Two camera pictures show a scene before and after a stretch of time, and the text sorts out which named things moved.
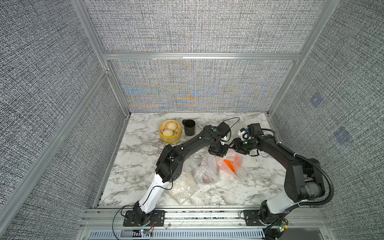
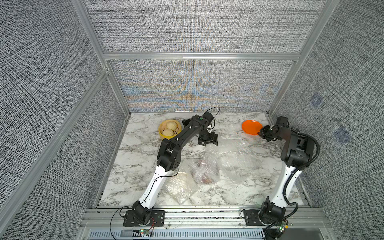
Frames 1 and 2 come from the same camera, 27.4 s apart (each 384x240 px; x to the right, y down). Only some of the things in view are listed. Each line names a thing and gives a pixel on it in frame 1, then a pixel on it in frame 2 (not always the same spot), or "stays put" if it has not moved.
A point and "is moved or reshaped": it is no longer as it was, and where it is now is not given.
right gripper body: (242, 146) -> (266, 133)
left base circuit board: (143, 231) stays put
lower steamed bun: (168, 132) stays put
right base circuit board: (283, 226) stays put
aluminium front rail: (110, 219) stays put
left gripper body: (219, 149) -> (208, 138)
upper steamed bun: (172, 125) stays put
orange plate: (233, 164) is moved or reshaped
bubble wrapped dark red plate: (205, 169) stays put
